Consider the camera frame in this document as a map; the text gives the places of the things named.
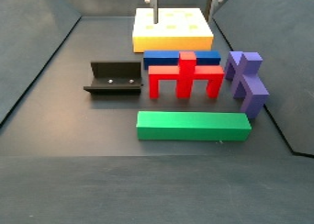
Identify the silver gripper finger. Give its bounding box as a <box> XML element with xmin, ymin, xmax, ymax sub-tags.
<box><xmin>206</xmin><ymin>0</ymin><xmax>224</xmax><ymax>23</ymax></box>
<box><xmin>144</xmin><ymin>0</ymin><xmax>158</xmax><ymax>24</ymax></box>

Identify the green rectangular block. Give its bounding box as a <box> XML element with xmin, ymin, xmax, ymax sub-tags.
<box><xmin>136</xmin><ymin>111</ymin><xmax>251</xmax><ymax>141</ymax></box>

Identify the yellow slotted board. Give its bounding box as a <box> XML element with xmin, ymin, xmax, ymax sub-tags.
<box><xmin>132</xmin><ymin>8</ymin><xmax>214</xmax><ymax>53</ymax></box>

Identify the blue rectangular block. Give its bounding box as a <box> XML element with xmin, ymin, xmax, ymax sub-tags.
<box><xmin>143</xmin><ymin>50</ymin><xmax>220</xmax><ymax>70</ymax></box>

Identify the purple cross-shaped block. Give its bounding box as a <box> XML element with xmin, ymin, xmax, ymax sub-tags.
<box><xmin>224</xmin><ymin>51</ymin><xmax>269</xmax><ymax>118</ymax></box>

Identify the red branched block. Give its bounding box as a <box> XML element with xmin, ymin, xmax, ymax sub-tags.
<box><xmin>146</xmin><ymin>51</ymin><xmax>224</xmax><ymax>98</ymax></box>

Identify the black angle bracket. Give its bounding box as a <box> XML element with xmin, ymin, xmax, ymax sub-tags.
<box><xmin>83</xmin><ymin>61</ymin><xmax>142</xmax><ymax>94</ymax></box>

